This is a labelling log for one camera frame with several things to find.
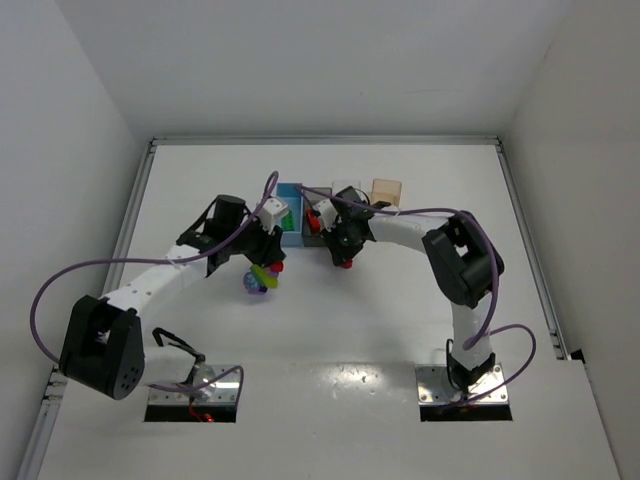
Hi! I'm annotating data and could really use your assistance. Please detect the green lego plate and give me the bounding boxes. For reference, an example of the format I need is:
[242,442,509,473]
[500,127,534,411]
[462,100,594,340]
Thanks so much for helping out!
[280,211,296,232]

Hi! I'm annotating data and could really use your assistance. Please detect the red and green lego block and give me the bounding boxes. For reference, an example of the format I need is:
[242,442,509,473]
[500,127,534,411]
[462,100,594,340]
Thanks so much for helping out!
[306,209,321,234]

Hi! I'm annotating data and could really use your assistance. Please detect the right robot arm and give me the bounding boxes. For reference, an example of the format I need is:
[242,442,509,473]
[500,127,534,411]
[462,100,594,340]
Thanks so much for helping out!
[307,186,504,394]

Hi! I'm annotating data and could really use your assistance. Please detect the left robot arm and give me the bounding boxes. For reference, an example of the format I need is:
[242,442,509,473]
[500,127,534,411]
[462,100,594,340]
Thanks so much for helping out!
[59,195,288,400]

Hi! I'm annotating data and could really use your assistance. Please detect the clear container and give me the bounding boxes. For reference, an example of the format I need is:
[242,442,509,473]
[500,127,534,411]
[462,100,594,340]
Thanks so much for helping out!
[331,179,361,194]

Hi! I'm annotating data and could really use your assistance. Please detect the dark grey container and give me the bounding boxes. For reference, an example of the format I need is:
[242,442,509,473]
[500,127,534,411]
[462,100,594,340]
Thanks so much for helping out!
[301,187,338,248]

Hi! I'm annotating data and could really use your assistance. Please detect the amber container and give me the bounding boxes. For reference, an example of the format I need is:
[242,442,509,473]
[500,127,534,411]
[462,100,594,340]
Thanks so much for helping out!
[370,178,402,207]

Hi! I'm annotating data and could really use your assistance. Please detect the blue container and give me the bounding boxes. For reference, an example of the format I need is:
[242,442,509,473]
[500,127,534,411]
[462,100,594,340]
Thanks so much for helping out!
[276,183,303,247]

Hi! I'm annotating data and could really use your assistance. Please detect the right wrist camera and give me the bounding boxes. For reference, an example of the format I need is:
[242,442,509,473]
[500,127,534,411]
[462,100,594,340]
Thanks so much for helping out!
[312,199,339,231]

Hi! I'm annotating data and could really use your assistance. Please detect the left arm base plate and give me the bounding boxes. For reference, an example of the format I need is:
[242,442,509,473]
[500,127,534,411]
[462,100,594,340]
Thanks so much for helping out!
[147,364,245,407]

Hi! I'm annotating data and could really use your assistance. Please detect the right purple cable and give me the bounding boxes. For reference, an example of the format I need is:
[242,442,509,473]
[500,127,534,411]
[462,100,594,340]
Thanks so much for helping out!
[294,182,538,414]

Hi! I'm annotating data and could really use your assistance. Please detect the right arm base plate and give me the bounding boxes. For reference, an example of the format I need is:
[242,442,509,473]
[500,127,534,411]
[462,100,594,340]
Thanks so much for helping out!
[415,363,509,407]

